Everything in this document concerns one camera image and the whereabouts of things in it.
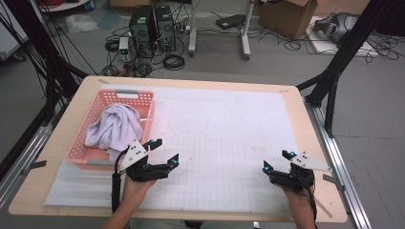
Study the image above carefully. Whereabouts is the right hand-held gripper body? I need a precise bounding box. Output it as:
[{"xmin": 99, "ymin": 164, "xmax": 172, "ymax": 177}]
[{"xmin": 269, "ymin": 152, "xmax": 332, "ymax": 194}]

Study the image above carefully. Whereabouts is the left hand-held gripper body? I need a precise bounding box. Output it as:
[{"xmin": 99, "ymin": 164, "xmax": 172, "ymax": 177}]
[{"xmin": 118, "ymin": 139, "xmax": 170, "ymax": 183}]

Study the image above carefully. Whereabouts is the lilac patterned towel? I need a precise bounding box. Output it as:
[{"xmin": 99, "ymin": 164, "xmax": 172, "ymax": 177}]
[{"xmin": 84, "ymin": 102, "xmax": 145, "ymax": 161}]

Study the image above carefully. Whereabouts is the pink plastic basket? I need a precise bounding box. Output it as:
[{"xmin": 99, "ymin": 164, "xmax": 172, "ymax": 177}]
[{"xmin": 65, "ymin": 89, "xmax": 156, "ymax": 172}]

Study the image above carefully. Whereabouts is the person's left hand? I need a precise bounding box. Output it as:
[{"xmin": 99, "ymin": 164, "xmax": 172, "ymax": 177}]
[{"xmin": 121, "ymin": 174, "xmax": 158, "ymax": 208}]

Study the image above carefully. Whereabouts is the person's right hand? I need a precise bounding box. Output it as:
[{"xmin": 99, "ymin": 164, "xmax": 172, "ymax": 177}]
[{"xmin": 281, "ymin": 185, "xmax": 317, "ymax": 212}]

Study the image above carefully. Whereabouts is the thin wooden stick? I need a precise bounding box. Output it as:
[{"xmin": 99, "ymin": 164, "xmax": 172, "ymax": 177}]
[{"xmin": 313, "ymin": 195, "xmax": 334, "ymax": 219}]

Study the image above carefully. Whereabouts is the white gridded mat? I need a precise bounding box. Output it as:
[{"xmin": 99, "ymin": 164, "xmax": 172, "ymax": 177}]
[{"xmin": 43, "ymin": 83, "xmax": 318, "ymax": 216}]

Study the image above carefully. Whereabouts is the small white power box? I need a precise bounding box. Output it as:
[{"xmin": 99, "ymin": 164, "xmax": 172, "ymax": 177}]
[{"xmin": 117, "ymin": 36, "xmax": 131, "ymax": 62}]

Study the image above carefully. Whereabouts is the black computer tower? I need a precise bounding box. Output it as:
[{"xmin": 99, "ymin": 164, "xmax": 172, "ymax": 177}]
[
  {"xmin": 128, "ymin": 5, "xmax": 157, "ymax": 59},
  {"xmin": 154, "ymin": 5, "xmax": 177, "ymax": 52}
]

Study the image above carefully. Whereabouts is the white floor board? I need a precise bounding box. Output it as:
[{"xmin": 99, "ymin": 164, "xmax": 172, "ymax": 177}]
[{"xmin": 305, "ymin": 15, "xmax": 380, "ymax": 58}]

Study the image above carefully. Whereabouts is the large cardboard box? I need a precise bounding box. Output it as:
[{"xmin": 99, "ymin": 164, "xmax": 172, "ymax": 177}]
[{"xmin": 258, "ymin": 0, "xmax": 319, "ymax": 40}]

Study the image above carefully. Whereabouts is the clear plastic bag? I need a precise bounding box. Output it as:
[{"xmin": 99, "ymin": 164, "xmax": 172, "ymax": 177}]
[{"xmin": 65, "ymin": 12, "xmax": 99, "ymax": 34}]

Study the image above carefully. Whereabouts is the black flat device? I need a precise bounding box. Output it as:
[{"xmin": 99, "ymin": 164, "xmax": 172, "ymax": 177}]
[{"xmin": 215, "ymin": 13, "xmax": 246, "ymax": 31}]

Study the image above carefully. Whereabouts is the white round table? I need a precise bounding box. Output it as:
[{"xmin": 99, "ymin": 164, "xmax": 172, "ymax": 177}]
[{"xmin": 37, "ymin": 0, "xmax": 90, "ymax": 13}]

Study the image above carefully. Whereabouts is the white cabinet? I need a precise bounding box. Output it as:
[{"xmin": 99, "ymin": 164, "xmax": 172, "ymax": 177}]
[{"xmin": 0, "ymin": 6, "xmax": 30, "ymax": 61}]

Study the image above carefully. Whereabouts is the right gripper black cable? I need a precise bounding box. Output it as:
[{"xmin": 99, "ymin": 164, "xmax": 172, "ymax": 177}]
[{"xmin": 305, "ymin": 185, "xmax": 320, "ymax": 229}]

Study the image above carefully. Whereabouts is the grey metal bracket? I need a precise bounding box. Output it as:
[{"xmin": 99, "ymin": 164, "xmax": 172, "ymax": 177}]
[
  {"xmin": 20, "ymin": 159, "xmax": 48, "ymax": 177},
  {"xmin": 322, "ymin": 174, "xmax": 346, "ymax": 192}
]

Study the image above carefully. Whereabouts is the aluminium rail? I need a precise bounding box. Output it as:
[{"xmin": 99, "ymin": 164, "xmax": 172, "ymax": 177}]
[
  {"xmin": 0, "ymin": 104, "xmax": 65, "ymax": 209},
  {"xmin": 304, "ymin": 98, "xmax": 373, "ymax": 229}
]

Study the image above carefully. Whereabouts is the coiled black cable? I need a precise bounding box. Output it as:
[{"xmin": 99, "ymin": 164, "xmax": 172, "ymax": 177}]
[{"xmin": 162, "ymin": 53, "xmax": 186, "ymax": 72}]

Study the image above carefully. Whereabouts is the black frame strut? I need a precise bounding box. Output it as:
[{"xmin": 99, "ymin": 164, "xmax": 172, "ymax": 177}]
[
  {"xmin": 0, "ymin": 0, "xmax": 90, "ymax": 127},
  {"xmin": 295, "ymin": 0, "xmax": 405, "ymax": 139}
]

